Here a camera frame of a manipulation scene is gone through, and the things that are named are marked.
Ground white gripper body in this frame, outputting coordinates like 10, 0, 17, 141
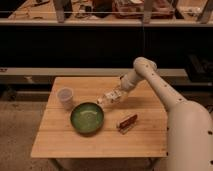
120, 69, 143, 92

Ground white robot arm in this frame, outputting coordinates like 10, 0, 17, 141
121, 57, 213, 171

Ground green ceramic bowl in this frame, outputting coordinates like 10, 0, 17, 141
70, 102, 104, 134

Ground red snack packet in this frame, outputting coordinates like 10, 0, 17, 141
116, 114, 138, 130

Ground clear plastic cup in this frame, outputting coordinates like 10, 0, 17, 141
57, 87, 73, 110

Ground wooden table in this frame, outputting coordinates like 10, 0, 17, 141
31, 77, 167, 159

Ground black box at right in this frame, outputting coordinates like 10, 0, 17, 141
186, 55, 213, 82

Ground long metal shelf rail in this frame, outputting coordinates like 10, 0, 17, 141
0, 67, 188, 78

